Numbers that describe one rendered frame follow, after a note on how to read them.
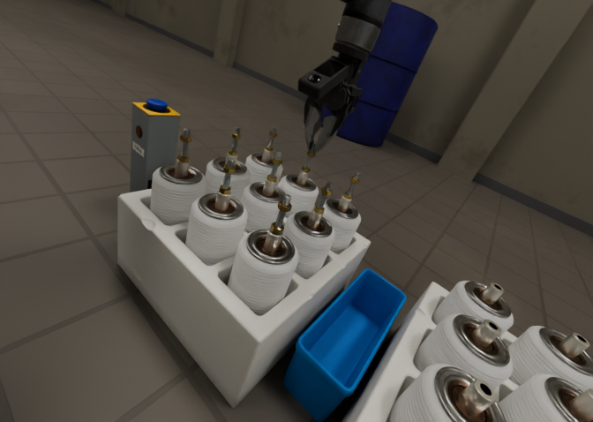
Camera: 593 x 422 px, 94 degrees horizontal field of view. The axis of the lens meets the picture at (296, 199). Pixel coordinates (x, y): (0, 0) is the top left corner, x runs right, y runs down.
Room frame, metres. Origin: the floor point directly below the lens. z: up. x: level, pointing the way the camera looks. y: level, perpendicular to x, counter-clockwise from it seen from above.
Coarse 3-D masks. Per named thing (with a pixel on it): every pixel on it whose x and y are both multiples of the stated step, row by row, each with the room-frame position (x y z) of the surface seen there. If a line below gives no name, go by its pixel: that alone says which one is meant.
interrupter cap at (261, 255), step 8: (256, 232) 0.35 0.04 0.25; (264, 232) 0.36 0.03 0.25; (248, 240) 0.33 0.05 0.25; (256, 240) 0.34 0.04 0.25; (264, 240) 0.35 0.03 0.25; (288, 240) 0.36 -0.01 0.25; (248, 248) 0.31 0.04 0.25; (256, 248) 0.32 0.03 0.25; (264, 248) 0.33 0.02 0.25; (280, 248) 0.34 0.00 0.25; (288, 248) 0.34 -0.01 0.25; (256, 256) 0.30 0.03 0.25; (264, 256) 0.31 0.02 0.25; (272, 256) 0.31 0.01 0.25; (280, 256) 0.32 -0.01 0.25; (288, 256) 0.33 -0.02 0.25; (272, 264) 0.30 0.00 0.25; (280, 264) 0.31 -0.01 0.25
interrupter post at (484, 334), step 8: (488, 320) 0.31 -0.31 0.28; (480, 328) 0.30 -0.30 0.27; (488, 328) 0.29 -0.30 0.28; (496, 328) 0.30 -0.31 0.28; (472, 336) 0.30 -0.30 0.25; (480, 336) 0.29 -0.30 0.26; (488, 336) 0.29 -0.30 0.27; (496, 336) 0.29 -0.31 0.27; (480, 344) 0.29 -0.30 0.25; (488, 344) 0.29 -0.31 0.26
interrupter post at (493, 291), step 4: (492, 284) 0.40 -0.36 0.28; (496, 284) 0.41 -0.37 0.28; (488, 288) 0.40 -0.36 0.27; (492, 288) 0.40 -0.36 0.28; (496, 288) 0.40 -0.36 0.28; (500, 288) 0.40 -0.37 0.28; (484, 292) 0.40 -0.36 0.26; (488, 292) 0.40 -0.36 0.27; (492, 292) 0.39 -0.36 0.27; (496, 292) 0.39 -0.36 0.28; (500, 292) 0.39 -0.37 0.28; (480, 296) 0.40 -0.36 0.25; (484, 296) 0.40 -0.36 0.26; (488, 296) 0.39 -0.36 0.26; (492, 296) 0.39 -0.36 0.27; (496, 296) 0.39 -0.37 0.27; (484, 300) 0.39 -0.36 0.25; (488, 300) 0.39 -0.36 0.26; (492, 300) 0.39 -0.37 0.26; (496, 300) 0.39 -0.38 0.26; (492, 304) 0.39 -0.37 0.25
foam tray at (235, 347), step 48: (144, 192) 0.45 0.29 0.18; (144, 240) 0.37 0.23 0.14; (144, 288) 0.36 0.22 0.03; (192, 288) 0.30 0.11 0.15; (288, 288) 0.36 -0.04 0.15; (336, 288) 0.48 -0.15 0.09; (192, 336) 0.29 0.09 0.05; (240, 336) 0.25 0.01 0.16; (288, 336) 0.32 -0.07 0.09; (240, 384) 0.23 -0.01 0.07
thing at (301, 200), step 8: (280, 184) 0.58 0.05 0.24; (288, 184) 0.57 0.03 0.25; (288, 192) 0.56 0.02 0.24; (296, 192) 0.55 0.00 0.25; (304, 192) 0.56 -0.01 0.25; (312, 192) 0.57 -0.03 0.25; (296, 200) 0.55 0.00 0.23; (304, 200) 0.56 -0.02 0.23; (312, 200) 0.57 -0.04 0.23; (296, 208) 0.55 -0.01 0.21; (304, 208) 0.56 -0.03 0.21; (288, 216) 0.55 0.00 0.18
